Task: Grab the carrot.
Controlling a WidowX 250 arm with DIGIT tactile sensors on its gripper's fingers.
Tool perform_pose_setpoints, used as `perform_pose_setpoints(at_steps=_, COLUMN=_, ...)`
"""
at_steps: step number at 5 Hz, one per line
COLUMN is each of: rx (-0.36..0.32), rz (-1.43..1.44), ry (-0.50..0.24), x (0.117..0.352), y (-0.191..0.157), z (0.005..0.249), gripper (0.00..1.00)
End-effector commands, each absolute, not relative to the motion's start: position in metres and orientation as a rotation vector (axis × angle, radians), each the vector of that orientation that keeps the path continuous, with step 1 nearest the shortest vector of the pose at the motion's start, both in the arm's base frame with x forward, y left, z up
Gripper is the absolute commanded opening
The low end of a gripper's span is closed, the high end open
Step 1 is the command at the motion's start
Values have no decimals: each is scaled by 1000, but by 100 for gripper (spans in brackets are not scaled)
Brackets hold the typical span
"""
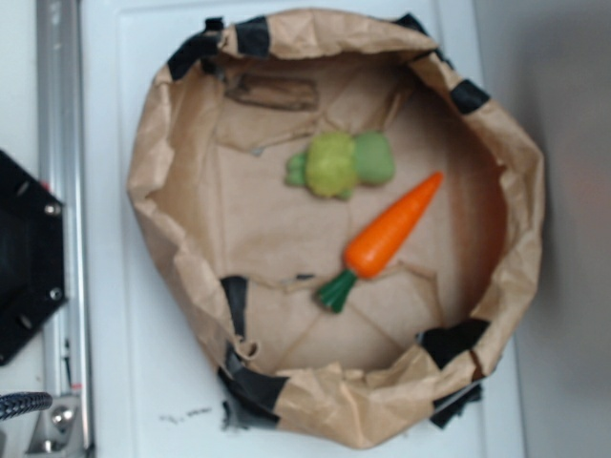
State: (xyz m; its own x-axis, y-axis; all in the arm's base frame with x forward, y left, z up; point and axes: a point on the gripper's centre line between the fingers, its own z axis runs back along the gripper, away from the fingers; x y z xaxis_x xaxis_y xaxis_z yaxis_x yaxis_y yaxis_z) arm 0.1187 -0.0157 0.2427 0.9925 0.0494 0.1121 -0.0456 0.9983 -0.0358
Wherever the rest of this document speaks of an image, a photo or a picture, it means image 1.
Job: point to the brown paper bag bin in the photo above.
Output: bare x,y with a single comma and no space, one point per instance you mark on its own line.
244,254

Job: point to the green toy lettuce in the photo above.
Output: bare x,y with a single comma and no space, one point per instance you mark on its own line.
334,163

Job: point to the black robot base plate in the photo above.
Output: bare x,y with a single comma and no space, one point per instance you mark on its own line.
32,257

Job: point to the orange toy carrot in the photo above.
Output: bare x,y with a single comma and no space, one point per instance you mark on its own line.
368,254

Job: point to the white tray board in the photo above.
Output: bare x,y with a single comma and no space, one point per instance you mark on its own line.
154,393

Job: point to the aluminium rail frame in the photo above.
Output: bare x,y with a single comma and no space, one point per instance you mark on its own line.
66,429

